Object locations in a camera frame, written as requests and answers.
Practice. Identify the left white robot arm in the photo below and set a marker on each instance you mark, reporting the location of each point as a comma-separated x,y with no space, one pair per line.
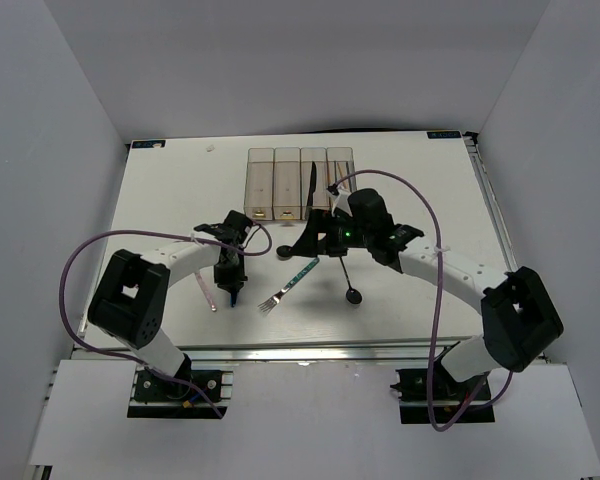
130,299

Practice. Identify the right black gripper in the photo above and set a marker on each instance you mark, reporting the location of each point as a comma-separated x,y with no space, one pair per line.
319,222

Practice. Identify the left blue table sticker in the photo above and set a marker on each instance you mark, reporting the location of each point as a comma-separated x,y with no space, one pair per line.
147,144

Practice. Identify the black spoon upper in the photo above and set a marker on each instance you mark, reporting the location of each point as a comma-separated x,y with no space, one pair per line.
286,252

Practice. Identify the right blue table sticker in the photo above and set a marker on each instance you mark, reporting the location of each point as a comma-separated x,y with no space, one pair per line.
444,134

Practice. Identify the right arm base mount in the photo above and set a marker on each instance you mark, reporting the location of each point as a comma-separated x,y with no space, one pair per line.
448,397

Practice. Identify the black spoon lower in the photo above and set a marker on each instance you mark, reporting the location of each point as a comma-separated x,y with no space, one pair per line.
352,295

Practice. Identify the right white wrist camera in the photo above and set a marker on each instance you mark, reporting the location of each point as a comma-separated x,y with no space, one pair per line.
339,201

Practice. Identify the green handled fork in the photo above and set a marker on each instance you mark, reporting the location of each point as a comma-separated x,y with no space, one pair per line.
269,304

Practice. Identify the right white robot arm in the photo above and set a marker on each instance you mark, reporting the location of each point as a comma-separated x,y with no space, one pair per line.
519,319

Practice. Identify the black knife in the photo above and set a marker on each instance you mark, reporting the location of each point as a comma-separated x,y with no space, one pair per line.
312,184

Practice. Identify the aluminium table frame rail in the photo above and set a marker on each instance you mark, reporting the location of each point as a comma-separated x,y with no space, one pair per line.
308,351

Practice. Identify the blue table sticker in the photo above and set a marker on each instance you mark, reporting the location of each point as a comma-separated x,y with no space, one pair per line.
444,134
147,144

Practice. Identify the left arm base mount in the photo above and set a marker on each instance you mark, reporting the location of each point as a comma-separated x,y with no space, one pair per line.
154,398

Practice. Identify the pink handled fork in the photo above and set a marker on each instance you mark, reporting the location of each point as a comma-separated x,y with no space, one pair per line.
205,291

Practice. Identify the black spoon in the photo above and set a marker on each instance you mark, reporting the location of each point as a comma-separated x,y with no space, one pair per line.
286,252
352,295

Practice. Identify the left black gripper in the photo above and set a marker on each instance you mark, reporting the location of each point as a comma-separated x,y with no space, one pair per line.
237,279

